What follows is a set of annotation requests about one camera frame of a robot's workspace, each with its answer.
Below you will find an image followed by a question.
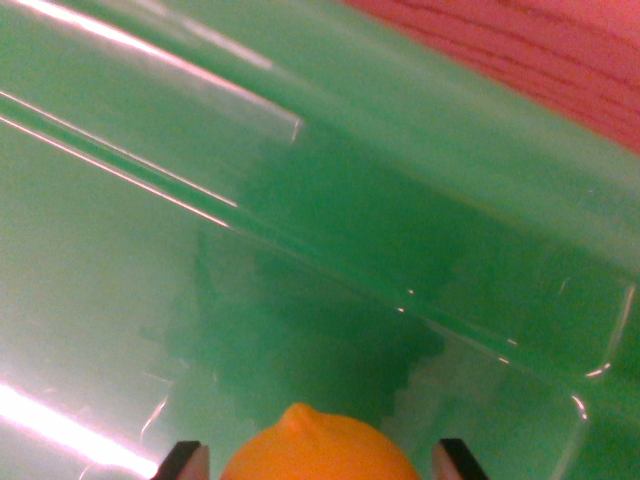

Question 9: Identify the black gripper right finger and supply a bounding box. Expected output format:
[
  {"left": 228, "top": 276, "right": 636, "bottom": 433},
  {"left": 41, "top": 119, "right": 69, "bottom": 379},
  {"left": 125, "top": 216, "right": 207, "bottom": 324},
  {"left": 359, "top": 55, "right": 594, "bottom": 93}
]
[{"left": 431, "top": 438, "right": 490, "bottom": 480}]

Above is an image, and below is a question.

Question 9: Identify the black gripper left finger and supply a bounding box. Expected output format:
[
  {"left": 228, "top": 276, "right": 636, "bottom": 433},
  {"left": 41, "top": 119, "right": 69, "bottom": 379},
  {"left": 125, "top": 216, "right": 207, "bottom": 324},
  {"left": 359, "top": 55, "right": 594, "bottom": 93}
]
[{"left": 155, "top": 440, "right": 211, "bottom": 480}]

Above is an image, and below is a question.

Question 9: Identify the yellow lemon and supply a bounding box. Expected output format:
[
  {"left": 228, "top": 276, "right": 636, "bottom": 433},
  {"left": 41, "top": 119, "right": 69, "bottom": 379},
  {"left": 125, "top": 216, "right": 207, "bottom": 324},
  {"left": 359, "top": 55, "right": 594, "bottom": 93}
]
[{"left": 219, "top": 402, "right": 422, "bottom": 480}]

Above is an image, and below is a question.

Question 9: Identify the green plastic bin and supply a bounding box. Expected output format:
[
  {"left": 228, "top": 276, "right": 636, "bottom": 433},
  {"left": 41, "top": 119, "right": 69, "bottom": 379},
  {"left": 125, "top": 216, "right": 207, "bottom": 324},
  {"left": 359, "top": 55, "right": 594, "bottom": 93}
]
[{"left": 0, "top": 0, "right": 640, "bottom": 480}]

